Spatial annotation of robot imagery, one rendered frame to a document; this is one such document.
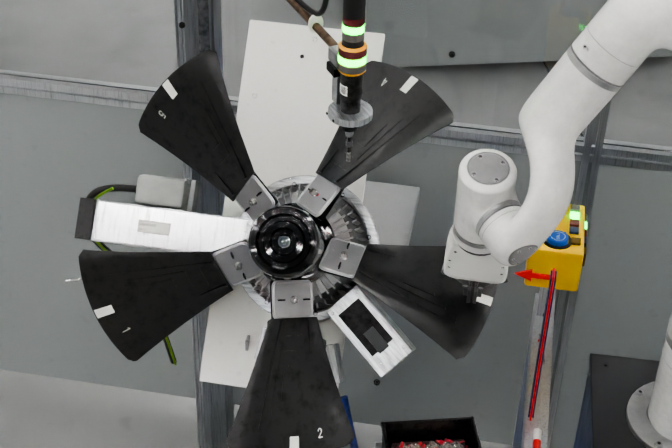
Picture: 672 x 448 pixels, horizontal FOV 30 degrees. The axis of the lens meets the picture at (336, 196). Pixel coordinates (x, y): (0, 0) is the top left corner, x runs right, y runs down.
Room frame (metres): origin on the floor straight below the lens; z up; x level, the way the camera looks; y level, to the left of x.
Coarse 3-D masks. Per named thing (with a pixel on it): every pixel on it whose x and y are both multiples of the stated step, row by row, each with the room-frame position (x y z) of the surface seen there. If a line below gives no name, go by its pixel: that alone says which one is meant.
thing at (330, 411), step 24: (264, 336) 1.54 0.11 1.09; (288, 336) 1.56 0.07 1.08; (312, 336) 1.59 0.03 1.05; (264, 360) 1.52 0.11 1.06; (288, 360) 1.54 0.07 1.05; (312, 360) 1.56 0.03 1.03; (264, 384) 1.50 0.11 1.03; (288, 384) 1.51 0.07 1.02; (312, 384) 1.53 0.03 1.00; (240, 408) 1.46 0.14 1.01; (264, 408) 1.47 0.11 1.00; (288, 408) 1.48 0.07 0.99; (312, 408) 1.50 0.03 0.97; (336, 408) 1.52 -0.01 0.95; (240, 432) 1.44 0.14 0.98; (264, 432) 1.45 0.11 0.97; (288, 432) 1.46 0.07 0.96; (312, 432) 1.47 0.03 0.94; (336, 432) 1.49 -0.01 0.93
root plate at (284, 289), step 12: (276, 288) 1.61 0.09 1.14; (288, 288) 1.62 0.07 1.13; (300, 288) 1.64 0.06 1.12; (276, 300) 1.60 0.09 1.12; (288, 300) 1.61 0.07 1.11; (300, 300) 1.62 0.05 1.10; (312, 300) 1.64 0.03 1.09; (276, 312) 1.58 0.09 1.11; (288, 312) 1.60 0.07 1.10; (300, 312) 1.61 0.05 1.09; (312, 312) 1.62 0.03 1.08
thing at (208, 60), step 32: (192, 64) 1.85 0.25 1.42; (160, 96) 1.86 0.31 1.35; (192, 96) 1.83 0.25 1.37; (224, 96) 1.80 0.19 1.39; (160, 128) 1.85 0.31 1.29; (192, 128) 1.81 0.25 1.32; (224, 128) 1.78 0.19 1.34; (192, 160) 1.81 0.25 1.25; (224, 160) 1.77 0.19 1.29; (224, 192) 1.77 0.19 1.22
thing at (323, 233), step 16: (272, 208) 1.67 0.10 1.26; (288, 208) 1.66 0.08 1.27; (256, 224) 1.65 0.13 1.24; (272, 224) 1.65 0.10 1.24; (288, 224) 1.65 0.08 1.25; (304, 224) 1.65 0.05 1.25; (320, 224) 1.73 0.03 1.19; (256, 240) 1.64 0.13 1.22; (272, 240) 1.64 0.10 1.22; (304, 240) 1.63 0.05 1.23; (320, 240) 1.63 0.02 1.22; (256, 256) 1.62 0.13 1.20; (272, 256) 1.62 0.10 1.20; (288, 256) 1.61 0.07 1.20; (304, 256) 1.62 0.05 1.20; (320, 256) 1.64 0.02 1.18; (272, 272) 1.60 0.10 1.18; (288, 272) 1.59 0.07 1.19; (304, 272) 1.61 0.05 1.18; (320, 272) 1.68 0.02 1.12
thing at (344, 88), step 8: (344, 80) 1.65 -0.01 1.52; (352, 80) 1.65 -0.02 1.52; (360, 80) 1.65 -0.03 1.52; (344, 88) 1.65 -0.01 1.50; (352, 88) 1.65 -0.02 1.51; (360, 88) 1.65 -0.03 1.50; (344, 96) 1.65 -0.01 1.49; (352, 96) 1.65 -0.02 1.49; (360, 96) 1.66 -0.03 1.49; (344, 104) 1.65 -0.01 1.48; (352, 104) 1.65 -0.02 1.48; (360, 104) 1.66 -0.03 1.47; (344, 112) 1.65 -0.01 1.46; (352, 112) 1.65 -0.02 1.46; (344, 128) 1.66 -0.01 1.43; (352, 128) 1.65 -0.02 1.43
